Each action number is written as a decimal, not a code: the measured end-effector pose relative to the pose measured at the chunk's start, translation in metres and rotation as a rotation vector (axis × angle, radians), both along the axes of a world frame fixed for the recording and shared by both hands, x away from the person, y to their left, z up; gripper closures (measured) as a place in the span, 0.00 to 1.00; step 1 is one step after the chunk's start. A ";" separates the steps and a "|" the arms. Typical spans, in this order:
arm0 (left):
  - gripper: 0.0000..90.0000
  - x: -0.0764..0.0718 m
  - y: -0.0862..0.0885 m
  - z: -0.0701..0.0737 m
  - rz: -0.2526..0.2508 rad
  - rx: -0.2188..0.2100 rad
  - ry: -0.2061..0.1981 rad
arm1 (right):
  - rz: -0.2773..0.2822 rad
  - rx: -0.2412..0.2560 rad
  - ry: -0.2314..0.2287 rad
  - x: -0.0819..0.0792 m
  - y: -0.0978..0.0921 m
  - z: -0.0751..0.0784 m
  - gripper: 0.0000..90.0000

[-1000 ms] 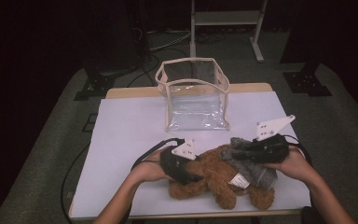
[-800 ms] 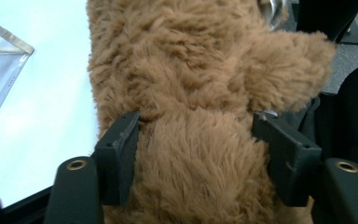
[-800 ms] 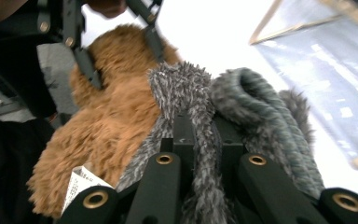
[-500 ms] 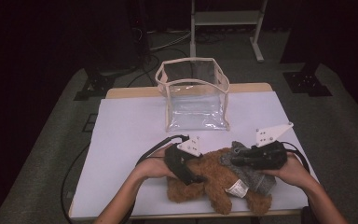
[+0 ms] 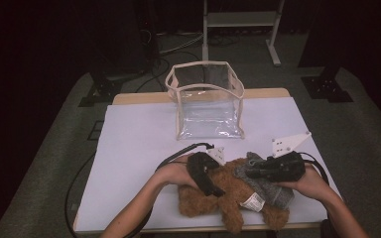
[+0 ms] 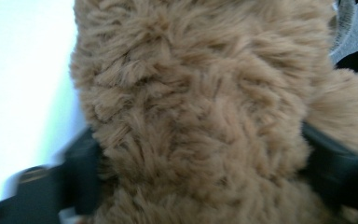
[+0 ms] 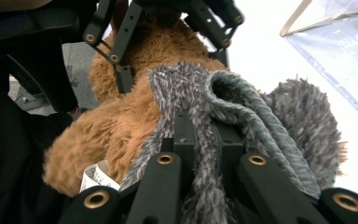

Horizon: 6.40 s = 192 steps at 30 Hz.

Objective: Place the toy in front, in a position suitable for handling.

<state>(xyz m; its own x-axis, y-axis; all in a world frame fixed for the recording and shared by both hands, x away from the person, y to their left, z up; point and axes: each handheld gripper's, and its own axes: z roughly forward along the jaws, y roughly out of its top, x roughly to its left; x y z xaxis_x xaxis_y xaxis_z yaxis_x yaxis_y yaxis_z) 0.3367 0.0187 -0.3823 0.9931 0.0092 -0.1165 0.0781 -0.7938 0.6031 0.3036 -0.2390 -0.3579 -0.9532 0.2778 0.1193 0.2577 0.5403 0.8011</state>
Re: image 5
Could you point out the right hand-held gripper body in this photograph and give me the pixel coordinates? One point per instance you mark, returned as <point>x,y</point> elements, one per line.
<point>287,167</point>

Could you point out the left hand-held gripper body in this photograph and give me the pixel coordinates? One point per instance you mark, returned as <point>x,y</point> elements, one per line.
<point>200,168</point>

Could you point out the brown teddy bear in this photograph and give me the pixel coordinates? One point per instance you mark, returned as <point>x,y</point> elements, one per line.
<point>231,195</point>

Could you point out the grey fuzzy doll sweater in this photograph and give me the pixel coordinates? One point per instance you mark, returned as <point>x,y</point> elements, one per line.
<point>274,195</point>

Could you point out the clear plastic bag beige trim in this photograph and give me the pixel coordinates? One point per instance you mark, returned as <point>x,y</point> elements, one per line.
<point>208,119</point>

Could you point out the person's left hand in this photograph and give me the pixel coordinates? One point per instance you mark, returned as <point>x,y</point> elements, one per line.
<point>175,173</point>

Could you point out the person's right hand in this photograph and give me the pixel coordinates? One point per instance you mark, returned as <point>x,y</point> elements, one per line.
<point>314,186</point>

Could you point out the white table sheet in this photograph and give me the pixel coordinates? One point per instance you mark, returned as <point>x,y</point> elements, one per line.
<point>129,139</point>

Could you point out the black stand base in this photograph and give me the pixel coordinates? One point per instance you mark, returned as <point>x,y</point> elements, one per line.
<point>104,89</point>
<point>325,87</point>

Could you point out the black floor plate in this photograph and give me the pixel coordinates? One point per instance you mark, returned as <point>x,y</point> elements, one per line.
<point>96,130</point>

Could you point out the dark equipment tower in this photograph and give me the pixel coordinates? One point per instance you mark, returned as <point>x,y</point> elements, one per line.
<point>149,33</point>

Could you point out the white metal stand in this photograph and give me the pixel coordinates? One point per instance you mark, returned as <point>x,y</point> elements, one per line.
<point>241,19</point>

